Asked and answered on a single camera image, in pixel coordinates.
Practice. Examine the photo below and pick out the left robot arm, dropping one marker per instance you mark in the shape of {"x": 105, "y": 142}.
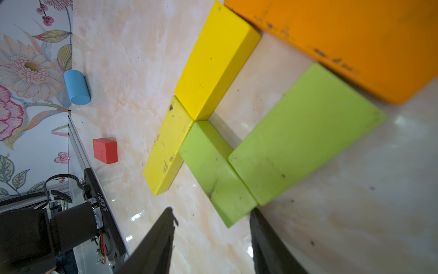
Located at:
{"x": 30, "y": 241}

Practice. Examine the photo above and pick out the red block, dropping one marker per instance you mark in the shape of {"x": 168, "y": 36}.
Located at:
{"x": 105, "y": 150}

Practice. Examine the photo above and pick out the light blue block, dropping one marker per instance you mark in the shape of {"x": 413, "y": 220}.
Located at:
{"x": 77, "y": 88}

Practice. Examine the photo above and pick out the small yellow block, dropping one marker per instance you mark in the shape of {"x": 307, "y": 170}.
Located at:
{"x": 222, "y": 49}

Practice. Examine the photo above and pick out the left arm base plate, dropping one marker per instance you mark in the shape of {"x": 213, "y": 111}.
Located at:
{"x": 111, "y": 244}

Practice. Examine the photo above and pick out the orange long block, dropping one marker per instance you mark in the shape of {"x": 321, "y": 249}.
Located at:
{"x": 388, "y": 48}

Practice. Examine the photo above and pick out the aluminium front rail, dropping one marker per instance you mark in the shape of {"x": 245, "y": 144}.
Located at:
{"x": 77, "y": 159}

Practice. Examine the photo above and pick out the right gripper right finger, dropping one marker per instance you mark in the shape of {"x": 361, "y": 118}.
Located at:
{"x": 270, "y": 255}

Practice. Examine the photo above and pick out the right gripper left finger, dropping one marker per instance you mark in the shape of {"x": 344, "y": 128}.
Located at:
{"x": 154, "y": 253}

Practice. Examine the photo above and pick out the long yellow block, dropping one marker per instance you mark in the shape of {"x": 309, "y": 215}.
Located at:
{"x": 164, "y": 161}

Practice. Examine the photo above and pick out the lime green block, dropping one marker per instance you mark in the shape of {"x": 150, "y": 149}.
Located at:
{"x": 318, "y": 118}
{"x": 206, "y": 153}

